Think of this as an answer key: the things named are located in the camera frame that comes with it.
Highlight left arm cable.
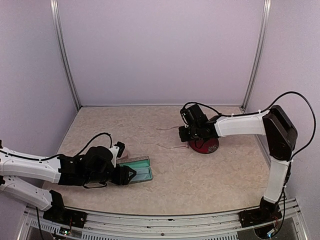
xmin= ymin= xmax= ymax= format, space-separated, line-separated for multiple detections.
xmin=0 ymin=132 xmax=113 ymax=161

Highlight left aluminium frame post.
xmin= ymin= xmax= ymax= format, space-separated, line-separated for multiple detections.
xmin=50 ymin=0 xmax=82 ymax=111

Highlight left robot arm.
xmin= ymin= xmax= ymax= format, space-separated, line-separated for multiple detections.
xmin=0 ymin=142 xmax=137 ymax=225

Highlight right aluminium frame post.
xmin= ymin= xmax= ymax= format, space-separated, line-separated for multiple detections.
xmin=241 ymin=0 xmax=272 ymax=111

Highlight small blue cleaning cloth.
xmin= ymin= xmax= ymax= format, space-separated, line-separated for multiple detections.
xmin=132 ymin=167 xmax=150 ymax=181

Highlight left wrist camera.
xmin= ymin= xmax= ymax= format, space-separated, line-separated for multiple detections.
xmin=109 ymin=141 xmax=126 ymax=167

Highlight grey glasses case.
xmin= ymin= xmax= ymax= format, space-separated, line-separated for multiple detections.
xmin=116 ymin=155 xmax=153 ymax=184

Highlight clear pink glasses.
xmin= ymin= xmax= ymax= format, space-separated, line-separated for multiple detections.
xmin=156 ymin=125 xmax=189 ymax=150

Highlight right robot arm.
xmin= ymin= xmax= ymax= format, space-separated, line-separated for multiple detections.
xmin=178 ymin=103 xmax=298 ymax=228

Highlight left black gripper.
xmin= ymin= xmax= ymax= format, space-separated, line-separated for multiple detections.
xmin=84 ymin=163 xmax=137 ymax=185

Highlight red floral plate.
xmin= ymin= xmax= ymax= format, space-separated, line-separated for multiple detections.
xmin=188 ymin=138 xmax=219 ymax=154

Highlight front aluminium rail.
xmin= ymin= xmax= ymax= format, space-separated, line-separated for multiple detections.
xmin=17 ymin=197 xmax=308 ymax=240

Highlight aluminium frame post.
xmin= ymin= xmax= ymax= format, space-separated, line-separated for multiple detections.
xmin=241 ymin=0 xmax=272 ymax=111
xmin=50 ymin=0 xmax=82 ymax=111

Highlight pink glasses case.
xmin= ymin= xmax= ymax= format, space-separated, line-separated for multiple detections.
xmin=116 ymin=150 xmax=130 ymax=163

